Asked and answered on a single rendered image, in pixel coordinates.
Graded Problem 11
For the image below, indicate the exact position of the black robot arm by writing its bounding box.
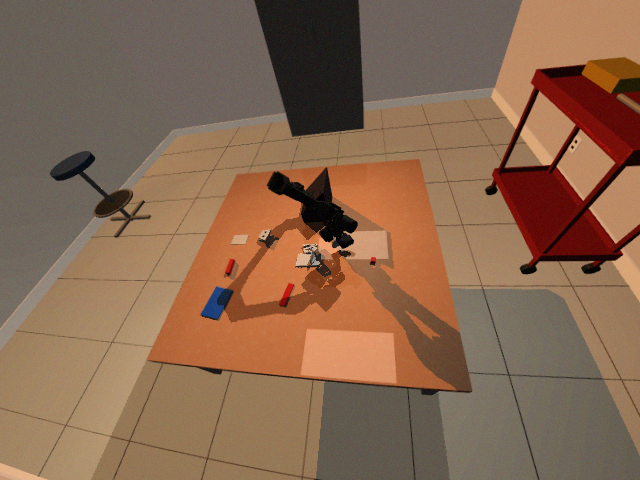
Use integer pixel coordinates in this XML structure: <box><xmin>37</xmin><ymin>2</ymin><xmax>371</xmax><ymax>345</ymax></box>
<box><xmin>266</xmin><ymin>171</ymin><xmax>358</xmax><ymax>242</ymax></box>

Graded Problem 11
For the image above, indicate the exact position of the blue flat rectangular plate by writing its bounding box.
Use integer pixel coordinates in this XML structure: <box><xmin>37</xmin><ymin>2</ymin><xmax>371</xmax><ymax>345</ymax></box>
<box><xmin>201</xmin><ymin>287</ymin><xmax>233</xmax><ymax>319</ymax></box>

